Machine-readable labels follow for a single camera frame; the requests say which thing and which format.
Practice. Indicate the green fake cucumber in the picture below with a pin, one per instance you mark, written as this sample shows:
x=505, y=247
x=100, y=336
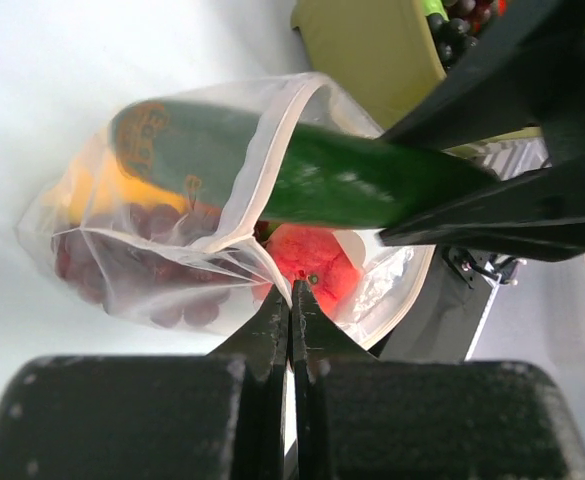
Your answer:
x=326, y=178

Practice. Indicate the fake peach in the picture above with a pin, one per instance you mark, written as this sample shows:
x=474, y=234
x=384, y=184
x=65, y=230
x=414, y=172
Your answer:
x=313, y=255

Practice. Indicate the red fake grape bunch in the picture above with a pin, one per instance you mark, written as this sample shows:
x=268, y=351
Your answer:
x=111, y=262

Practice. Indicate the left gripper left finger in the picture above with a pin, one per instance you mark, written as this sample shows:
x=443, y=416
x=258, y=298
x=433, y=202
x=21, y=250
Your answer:
x=217, y=416

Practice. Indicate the olive green plastic bin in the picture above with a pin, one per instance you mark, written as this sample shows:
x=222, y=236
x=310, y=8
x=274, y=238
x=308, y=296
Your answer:
x=382, y=52

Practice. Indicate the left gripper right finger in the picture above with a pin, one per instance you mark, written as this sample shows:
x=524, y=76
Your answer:
x=362, y=418

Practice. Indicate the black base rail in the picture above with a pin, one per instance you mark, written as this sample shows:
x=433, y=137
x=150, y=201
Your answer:
x=446, y=320

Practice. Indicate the dark fake grape bunch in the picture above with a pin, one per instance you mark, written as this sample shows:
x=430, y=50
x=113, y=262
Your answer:
x=452, y=38

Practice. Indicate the polka dot zip bag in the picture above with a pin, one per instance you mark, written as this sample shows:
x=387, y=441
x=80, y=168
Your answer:
x=95, y=183

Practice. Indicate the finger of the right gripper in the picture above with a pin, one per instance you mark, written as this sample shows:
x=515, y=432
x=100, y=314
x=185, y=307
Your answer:
x=527, y=69
x=538, y=215

